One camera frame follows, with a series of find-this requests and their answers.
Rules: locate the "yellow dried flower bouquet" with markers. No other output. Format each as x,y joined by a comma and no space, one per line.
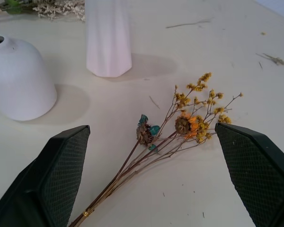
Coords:
180,125

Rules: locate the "small dried twig bits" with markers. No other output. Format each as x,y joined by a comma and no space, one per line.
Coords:
273,59

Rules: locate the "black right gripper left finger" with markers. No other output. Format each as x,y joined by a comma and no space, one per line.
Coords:
49,179

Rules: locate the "tall white ribbed vase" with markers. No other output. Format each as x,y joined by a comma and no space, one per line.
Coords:
107,40

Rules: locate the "cream white dried flower bouquet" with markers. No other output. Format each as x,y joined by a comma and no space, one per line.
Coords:
59,8

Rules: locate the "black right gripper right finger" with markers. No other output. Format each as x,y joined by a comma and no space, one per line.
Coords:
258,170

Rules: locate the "loose dried stem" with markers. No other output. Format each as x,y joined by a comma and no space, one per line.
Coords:
189,23

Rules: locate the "white dome-shaped vase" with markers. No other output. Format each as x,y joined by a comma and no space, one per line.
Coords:
19,80

